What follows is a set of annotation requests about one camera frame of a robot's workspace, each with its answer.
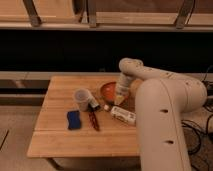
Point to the blue sponge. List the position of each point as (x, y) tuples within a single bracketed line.
[(74, 121)]

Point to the small red white box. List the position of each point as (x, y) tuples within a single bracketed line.
[(94, 105)]

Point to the wooden table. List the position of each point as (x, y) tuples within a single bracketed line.
[(52, 138)]

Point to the orange ceramic bowl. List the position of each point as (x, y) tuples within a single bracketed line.
[(107, 92)]

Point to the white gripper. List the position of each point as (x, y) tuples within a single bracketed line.
[(122, 88)]

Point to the white bottle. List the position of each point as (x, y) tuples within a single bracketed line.
[(121, 114)]

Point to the translucent plastic cup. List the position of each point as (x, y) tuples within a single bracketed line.
[(82, 98)]

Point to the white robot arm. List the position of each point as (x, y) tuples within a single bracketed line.
[(160, 100)]

